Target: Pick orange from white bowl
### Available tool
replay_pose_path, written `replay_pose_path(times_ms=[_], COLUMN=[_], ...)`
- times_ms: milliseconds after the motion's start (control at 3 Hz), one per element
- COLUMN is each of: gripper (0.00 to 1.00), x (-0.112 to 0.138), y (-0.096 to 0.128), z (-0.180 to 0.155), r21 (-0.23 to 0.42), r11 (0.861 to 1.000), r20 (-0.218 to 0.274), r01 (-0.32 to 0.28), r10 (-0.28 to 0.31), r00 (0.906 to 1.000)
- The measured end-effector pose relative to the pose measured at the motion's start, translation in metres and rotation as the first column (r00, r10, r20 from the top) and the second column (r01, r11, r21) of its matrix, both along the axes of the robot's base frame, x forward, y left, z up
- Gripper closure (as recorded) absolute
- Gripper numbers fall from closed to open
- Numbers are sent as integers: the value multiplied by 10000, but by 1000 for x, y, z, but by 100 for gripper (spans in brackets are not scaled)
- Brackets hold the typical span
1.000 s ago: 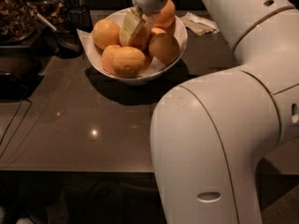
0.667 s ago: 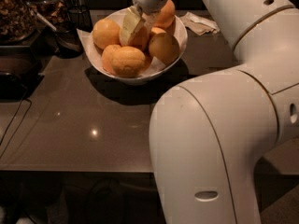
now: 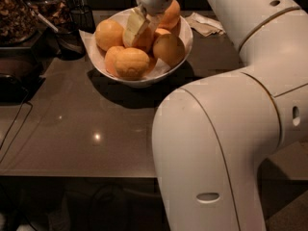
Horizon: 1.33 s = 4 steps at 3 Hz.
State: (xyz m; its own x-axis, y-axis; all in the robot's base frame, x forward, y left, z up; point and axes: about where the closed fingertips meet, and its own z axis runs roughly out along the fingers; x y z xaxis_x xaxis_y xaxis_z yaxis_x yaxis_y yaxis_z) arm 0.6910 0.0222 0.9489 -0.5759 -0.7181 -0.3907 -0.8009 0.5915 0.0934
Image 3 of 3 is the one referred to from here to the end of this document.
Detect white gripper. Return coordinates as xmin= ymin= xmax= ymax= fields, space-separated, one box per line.
xmin=123 ymin=0 xmax=173 ymax=47

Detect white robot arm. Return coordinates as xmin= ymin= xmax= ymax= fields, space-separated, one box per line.
xmin=152 ymin=0 xmax=308 ymax=231

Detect small hidden orange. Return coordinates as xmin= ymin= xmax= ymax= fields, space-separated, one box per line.
xmin=154 ymin=28 xmax=169 ymax=38

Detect white ceramic bowl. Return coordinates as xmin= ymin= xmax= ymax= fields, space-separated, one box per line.
xmin=79 ymin=16 xmax=193 ymax=89

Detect front bumpy orange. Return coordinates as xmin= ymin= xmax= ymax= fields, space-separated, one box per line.
xmin=115 ymin=48 xmax=150 ymax=81

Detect white paper bowl liner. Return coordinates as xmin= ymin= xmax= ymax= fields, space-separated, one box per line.
xmin=78 ymin=10 xmax=172 ymax=80

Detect crumpled paper napkins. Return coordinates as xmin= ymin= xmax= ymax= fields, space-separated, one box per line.
xmin=186 ymin=13 xmax=225 ymax=37

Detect black mesh cup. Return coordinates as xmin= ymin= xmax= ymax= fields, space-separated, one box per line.
xmin=70 ymin=5 xmax=95 ymax=33

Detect glass jar of nuts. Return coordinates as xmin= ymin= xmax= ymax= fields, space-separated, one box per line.
xmin=0 ymin=0 xmax=37 ymax=46

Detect black appliance on left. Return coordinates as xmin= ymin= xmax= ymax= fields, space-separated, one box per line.
xmin=0 ymin=47 xmax=44 ymax=103

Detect white scoop handle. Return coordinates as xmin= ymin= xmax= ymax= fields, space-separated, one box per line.
xmin=30 ymin=9 xmax=59 ymax=33

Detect black power cable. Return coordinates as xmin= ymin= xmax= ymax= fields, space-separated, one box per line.
xmin=0 ymin=77 xmax=34 ymax=164

